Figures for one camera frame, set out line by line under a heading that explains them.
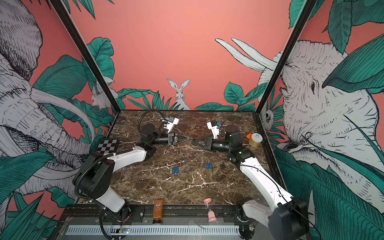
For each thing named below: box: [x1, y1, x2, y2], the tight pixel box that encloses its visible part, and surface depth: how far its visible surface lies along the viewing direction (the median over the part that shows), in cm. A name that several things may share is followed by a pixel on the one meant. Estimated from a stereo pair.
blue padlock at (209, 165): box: [206, 163, 214, 169], surface depth 92 cm
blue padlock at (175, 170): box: [172, 167, 179, 174], surface depth 90 cm
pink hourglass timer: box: [203, 197, 218, 223], surface depth 75 cm
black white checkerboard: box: [96, 137, 119, 155], surface depth 97 cm
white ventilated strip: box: [65, 225, 241, 236], surface depth 71 cm
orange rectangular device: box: [152, 199, 163, 225], surface depth 73 cm
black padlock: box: [219, 161, 226, 169], surface depth 95 cm
